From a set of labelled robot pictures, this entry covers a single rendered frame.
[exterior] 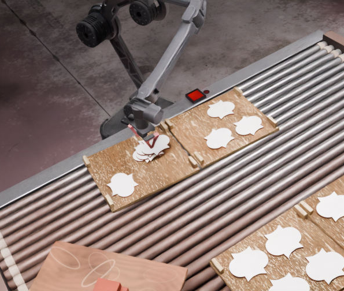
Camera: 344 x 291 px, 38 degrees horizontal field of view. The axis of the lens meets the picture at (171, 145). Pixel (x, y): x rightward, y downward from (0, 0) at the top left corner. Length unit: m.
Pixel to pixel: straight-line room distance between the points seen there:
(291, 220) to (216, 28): 3.02
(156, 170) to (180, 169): 0.10
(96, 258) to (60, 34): 3.50
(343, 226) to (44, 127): 2.63
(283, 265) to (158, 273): 0.44
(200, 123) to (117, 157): 0.42
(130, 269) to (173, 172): 0.55
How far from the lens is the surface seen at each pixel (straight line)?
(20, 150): 3.87
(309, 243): 1.89
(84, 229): 2.03
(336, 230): 1.94
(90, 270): 1.77
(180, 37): 2.07
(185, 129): 2.29
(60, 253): 1.84
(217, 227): 1.95
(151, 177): 2.11
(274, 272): 1.81
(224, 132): 2.24
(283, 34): 4.59
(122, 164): 2.19
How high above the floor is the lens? 2.50
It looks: 45 degrees down
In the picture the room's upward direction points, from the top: 9 degrees counter-clockwise
